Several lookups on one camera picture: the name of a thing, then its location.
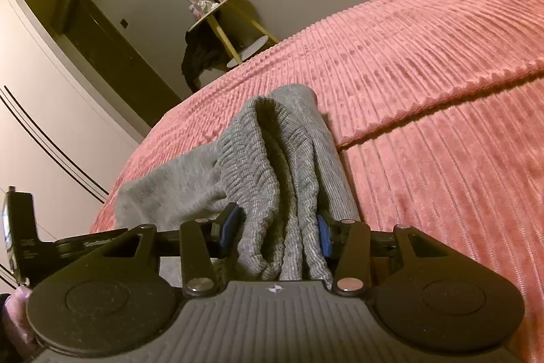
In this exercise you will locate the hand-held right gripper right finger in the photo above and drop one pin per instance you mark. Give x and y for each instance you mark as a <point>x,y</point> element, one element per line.
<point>323,236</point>

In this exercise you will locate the pink ribbed blanket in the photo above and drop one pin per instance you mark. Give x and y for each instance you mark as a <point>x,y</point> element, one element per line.
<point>425,91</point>

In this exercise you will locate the person's left hand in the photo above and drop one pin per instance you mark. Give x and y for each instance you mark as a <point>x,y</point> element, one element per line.
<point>18,303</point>

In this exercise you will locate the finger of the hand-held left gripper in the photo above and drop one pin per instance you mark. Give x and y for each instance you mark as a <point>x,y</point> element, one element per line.
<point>80,246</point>

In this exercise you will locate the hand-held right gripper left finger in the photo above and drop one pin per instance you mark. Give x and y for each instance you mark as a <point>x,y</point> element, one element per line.
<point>231,220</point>

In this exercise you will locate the round side table yellow legs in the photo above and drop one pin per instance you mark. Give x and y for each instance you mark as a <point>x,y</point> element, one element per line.
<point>223,36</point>

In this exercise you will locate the dark door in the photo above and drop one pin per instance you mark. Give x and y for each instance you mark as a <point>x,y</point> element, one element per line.
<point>127,65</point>

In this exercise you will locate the white wardrobe black stripes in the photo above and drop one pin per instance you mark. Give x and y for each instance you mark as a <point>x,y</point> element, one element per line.
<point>42,112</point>

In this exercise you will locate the black garment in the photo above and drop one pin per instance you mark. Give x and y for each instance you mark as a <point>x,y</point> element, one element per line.
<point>199,57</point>

